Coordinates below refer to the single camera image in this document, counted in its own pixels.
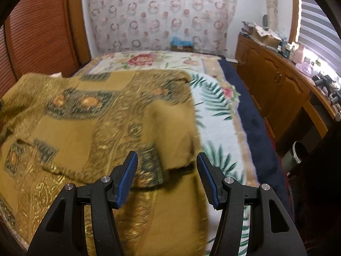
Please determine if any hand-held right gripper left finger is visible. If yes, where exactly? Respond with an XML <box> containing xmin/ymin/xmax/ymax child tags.
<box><xmin>27</xmin><ymin>151</ymin><xmax>139</xmax><ymax>256</ymax></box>

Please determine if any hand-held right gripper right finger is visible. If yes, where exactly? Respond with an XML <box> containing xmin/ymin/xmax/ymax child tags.
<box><xmin>197</xmin><ymin>153</ymin><xmax>308</xmax><ymax>256</ymax></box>

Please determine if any brown patterned shirt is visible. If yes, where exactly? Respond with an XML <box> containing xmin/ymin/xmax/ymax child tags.
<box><xmin>0</xmin><ymin>69</ymin><xmax>210</xmax><ymax>256</ymax></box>

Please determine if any white palm leaf blanket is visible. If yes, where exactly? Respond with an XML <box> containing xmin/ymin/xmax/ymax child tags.
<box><xmin>189</xmin><ymin>73</ymin><xmax>260</xmax><ymax>256</ymax></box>

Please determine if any navy bed sheet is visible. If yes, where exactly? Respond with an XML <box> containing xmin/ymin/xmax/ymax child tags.
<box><xmin>218</xmin><ymin>59</ymin><xmax>296</xmax><ymax>219</ymax></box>

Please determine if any white trash bin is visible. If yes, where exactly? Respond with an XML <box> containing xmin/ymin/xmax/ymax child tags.
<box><xmin>281</xmin><ymin>141</ymin><xmax>309</xmax><ymax>171</ymax></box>

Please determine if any long wooden cabinet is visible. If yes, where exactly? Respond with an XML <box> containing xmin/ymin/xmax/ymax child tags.
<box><xmin>236</xmin><ymin>33</ymin><xmax>341</xmax><ymax>144</ymax></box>

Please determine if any cream floral blanket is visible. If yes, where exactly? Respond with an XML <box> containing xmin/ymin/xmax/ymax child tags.
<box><xmin>72</xmin><ymin>51</ymin><xmax>256</xmax><ymax>187</ymax></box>

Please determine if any small brown box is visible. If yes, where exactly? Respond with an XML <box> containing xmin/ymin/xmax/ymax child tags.
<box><xmin>170</xmin><ymin>45</ymin><xmax>194</xmax><ymax>53</ymax></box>

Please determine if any blue crumpled cloth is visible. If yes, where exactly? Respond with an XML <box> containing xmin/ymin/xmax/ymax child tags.
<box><xmin>170</xmin><ymin>36</ymin><xmax>194</xmax><ymax>47</ymax></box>

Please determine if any pink crumpled cloth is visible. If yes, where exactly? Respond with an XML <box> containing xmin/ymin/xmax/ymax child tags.
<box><xmin>296</xmin><ymin>63</ymin><xmax>312</xmax><ymax>75</ymax></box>

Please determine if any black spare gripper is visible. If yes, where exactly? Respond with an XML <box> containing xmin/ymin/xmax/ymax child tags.
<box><xmin>329</xmin><ymin>89</ymin><xmax>341</xmax><ymax>112</ymax></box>
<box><xmin>314</xmin><ymin>75</ymin><xmax>335</xmax><ymax>91</ymax></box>

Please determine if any dark jar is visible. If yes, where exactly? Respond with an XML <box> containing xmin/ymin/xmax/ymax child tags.
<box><xmin>277</xmin><ymin>39</ymin><xmax>292</xmax><ymax>58</ymax></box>

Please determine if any open cardboard box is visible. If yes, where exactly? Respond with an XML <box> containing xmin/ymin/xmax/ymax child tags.
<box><xmin>252</xmin><ymin>25</ymin><xmax>283</xmax><ymax>47</ymax></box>

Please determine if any pink bottle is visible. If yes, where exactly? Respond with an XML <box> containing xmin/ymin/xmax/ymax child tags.
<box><xmin>292</xmin><ymin>44</ymin><xmax>305</xmax><ymax>63</ymax></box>

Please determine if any stack of folded cloths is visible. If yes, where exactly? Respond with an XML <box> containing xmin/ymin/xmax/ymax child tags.
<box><xmin>241</xmin><ymin>20</ymin><xmax>255</xmax><ymax>35</ymax></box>

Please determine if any circle patterned sheer curtain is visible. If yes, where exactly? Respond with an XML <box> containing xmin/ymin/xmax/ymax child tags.
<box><xmin>81</xmin><ymin>0</ymin><xmax>237</xmax><ymax>55</ymax></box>

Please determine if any brown louvered wooden wardrobe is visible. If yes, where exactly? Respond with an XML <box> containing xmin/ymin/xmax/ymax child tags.
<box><xmin>0</xmin><ymin>0</ymin><xmax>91</xmax><ymax>96</ymax></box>

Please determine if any grey striped window blind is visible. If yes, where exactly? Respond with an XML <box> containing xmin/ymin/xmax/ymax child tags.
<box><xmin>297</xmin><ymin>0</ymin><xmax>341</xmax><ymax>67</ymax></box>

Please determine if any beige tied curtain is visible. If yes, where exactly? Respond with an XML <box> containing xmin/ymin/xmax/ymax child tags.
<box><xmin>262</xmin><ymin>0</ymin><xmax>279</xmax><ymax>30</ymax></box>

